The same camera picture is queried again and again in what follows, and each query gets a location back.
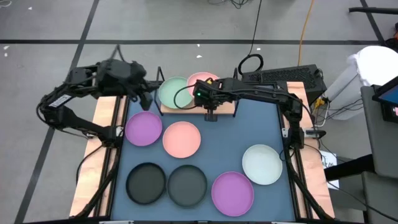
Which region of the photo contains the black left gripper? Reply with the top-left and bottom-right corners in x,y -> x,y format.
95,58 -> 153,111

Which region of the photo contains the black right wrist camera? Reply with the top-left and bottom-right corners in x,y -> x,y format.
192,80 -> 213,106

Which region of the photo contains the black metal bar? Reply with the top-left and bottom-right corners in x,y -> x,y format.
348,6 -> 398,16

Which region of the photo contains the black floor cable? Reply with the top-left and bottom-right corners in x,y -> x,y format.
237,0 -> 264,76

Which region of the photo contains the black cable tangle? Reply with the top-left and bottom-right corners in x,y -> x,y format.
207,0 -> 249,9

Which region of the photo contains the white bin with bag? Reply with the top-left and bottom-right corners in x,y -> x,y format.
323,45 -> 398,121

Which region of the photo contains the black round plate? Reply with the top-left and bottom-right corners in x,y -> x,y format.
125,162 -> 167,205

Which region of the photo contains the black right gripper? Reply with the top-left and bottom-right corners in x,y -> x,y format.
203,77 -> 239,122

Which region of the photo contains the purple round plate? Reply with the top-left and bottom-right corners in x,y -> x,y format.
211,171 -> 255,218
124,111 -> 164,147

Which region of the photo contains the black stand base beam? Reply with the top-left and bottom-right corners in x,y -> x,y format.
323,154 -> 376,182

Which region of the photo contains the white round plate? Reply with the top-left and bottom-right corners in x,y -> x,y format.
241,144 -> 284,186

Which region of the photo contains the mint green round plate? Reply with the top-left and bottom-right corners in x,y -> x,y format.
157,76 -> 194,110

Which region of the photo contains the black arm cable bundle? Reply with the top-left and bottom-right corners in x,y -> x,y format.
284,149 -> 330,220
73,149 -> 123,218

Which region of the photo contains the thin black curved cable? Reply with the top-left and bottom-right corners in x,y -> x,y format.
75,144 -> 105,187

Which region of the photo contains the black camera cable loop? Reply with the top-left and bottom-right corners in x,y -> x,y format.
173,83 -> 200,110

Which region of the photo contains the tablet with blue screen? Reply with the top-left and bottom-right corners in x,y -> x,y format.
371,75 -> 398,123

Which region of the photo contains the black computer case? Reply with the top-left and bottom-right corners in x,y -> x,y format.
241,63 -> 328,105

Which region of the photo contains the white handwritten paper sheet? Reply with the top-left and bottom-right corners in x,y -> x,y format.
318,150 -> 340,190

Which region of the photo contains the blue table mat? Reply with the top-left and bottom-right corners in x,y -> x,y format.
110,83 -> 296,222

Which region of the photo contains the pink round plate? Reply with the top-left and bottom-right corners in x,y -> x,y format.
162,121 -> 202,159
186,72 -> 220,94

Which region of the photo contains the grey equipment cabinet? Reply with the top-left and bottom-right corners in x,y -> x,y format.
360,84 -> 398,224

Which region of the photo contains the black orange device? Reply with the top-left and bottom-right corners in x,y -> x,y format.
384,23 -> 398,50

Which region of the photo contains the yellow floor cable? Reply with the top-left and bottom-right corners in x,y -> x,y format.
297,0 -> 315,67

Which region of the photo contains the dark grey round plate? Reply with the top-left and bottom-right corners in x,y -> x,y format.
166,164 -> 208,208

